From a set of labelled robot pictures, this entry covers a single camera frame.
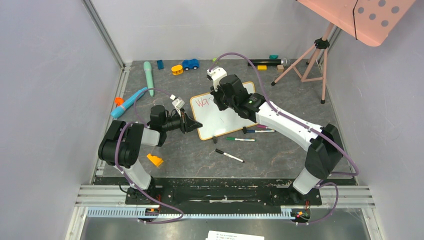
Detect pink perforated panel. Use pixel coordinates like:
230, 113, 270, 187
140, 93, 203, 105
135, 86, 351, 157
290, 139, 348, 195
299, 0, 416, 47

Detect dark blue block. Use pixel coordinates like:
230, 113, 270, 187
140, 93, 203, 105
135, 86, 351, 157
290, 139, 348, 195
156, 60, 165, 70

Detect orange small toy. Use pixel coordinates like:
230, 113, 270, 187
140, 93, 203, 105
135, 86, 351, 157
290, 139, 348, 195
114, 97, 125, 106

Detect yellow framed whiteboard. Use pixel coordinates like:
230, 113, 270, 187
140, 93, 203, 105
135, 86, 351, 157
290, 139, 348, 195
189, 93, 256, 141

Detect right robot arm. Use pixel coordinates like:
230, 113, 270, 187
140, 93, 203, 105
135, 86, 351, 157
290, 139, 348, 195
207, 70, 344, 204

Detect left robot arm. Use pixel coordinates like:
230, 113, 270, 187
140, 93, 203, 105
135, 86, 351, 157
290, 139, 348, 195
97, 105, 203, 204

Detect black microphone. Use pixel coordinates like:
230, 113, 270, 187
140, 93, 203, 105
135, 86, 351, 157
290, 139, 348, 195
249, 58, 291, 67

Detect orange wedge toy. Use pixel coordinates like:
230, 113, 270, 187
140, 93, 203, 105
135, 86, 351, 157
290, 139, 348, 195
146, 153, 164, 168

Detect white paper sheet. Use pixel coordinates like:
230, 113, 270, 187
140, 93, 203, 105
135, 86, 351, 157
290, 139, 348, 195
205, 230, 265, 240

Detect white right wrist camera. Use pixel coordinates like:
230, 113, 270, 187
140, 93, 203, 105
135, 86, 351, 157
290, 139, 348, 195
206, 66, 227, 92

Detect blue toy crayon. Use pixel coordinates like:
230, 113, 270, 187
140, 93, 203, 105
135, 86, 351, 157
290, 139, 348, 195
110, 87, 148, 119

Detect purple capped marker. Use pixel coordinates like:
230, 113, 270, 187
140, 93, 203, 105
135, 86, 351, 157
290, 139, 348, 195
256, 124, 273, 130

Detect mint green toy crayon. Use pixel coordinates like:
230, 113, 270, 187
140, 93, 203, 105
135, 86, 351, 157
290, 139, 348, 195
143, 61, 155, 97

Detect blue toy car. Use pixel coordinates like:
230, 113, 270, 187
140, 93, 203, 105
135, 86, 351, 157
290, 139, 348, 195
182, 58, 200, 71

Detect pink tripod stand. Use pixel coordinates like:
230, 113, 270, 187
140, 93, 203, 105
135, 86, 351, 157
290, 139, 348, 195
271, 22, 335, 104

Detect teal block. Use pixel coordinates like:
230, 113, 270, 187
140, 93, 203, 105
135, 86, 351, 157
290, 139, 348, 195
269, 54, 279, 60

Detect green capped marker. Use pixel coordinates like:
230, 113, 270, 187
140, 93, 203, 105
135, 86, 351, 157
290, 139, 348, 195
225, 137, 257, 142

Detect wooden block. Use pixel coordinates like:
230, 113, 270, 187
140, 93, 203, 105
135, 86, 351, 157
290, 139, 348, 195
276, 64, 285, 73

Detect yellow block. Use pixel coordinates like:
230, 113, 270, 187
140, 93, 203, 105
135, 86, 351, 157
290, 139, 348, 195
257, 65, 268, 71

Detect black capped marker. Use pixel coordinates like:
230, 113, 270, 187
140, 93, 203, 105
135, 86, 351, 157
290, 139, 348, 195
215, 148, 245, 163

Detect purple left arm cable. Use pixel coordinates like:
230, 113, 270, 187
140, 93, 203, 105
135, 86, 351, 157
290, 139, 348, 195
114, 87, 185, 225

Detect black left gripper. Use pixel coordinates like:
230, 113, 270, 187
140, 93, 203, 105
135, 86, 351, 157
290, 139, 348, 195
161, 107, 202, 134

